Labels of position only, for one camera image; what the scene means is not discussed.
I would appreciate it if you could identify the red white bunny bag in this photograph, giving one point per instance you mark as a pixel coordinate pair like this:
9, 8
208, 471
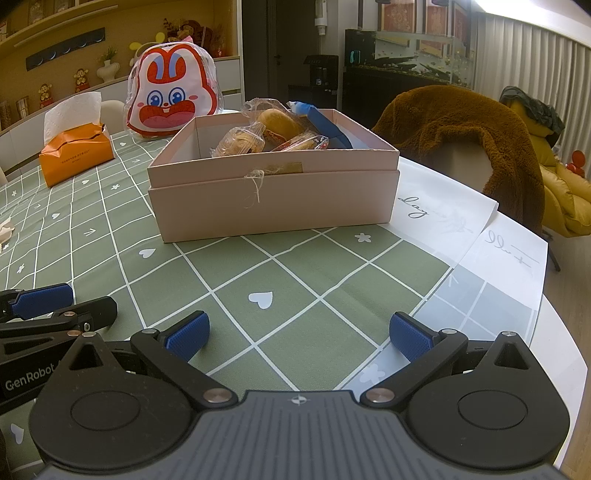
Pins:
171, 101

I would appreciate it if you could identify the clear rice cracker packet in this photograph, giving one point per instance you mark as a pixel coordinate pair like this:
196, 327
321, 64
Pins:
240, 141

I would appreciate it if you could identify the black wall panel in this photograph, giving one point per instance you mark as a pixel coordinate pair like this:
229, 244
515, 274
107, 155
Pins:
64, 48

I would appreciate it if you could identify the blue snack packet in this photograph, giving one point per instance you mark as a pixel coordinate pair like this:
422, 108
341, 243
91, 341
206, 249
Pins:
328, 124

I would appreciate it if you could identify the crumpled tissue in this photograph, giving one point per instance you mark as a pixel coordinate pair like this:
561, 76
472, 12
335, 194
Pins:
5, 235

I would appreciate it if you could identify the red toy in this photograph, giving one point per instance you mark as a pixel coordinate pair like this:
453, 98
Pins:
581, 164

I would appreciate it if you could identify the orange tissue box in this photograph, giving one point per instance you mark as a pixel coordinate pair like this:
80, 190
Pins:
74, 154

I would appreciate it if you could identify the bread bun clear wrapper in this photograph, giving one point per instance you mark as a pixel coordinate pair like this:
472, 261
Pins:
277, 121

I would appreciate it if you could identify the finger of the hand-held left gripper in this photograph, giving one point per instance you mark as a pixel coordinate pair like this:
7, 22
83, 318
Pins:
92, 314
46, 299

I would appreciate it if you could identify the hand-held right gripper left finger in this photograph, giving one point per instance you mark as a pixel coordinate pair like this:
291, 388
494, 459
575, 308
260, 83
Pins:
187, 334

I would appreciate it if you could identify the brown plush toy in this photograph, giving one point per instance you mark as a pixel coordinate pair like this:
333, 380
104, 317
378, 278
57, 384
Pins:
194, 32

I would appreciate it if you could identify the brown fleece blanket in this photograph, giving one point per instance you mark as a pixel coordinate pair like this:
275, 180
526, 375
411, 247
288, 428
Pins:
461, 120

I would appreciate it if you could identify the glass fish tank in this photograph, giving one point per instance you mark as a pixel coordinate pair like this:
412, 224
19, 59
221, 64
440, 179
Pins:
438, 50

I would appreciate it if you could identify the black water dispenser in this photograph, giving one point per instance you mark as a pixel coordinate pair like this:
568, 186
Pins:
318, 78

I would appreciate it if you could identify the white chair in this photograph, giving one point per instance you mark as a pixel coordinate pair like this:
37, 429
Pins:
111, 113
461, 166

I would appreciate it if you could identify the white sideboard cabinet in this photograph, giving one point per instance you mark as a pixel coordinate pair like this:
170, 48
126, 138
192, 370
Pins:
226, 78

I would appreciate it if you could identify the dark green cloth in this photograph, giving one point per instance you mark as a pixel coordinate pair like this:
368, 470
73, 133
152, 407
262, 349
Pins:
531, 106

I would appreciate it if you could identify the red monkey figurine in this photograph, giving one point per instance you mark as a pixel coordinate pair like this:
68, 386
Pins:
81, 81
46, 96

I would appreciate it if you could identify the pink cardboard box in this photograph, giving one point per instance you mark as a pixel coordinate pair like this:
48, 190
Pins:
277, 198

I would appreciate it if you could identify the white wall dispenser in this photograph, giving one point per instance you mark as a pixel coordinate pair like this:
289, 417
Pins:
321, 18

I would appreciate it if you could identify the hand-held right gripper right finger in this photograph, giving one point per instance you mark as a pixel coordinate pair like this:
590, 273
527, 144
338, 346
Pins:
411, 339

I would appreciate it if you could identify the wooden wall shelf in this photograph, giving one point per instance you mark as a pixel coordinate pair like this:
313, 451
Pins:
46, 18

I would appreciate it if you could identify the grey curtain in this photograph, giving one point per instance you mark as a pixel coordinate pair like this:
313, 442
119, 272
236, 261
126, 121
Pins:
531, 55

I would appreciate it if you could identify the yellow armchair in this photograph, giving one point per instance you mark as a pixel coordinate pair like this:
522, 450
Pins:
568, 198

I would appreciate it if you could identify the white vase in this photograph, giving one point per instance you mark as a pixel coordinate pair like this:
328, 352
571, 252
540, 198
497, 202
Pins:
109, 69

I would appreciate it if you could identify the clear red-ended wafer packet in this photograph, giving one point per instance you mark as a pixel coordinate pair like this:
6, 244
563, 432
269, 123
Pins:
300, 142

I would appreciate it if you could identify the white tissue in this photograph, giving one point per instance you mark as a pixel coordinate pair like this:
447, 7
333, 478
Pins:
69, 115

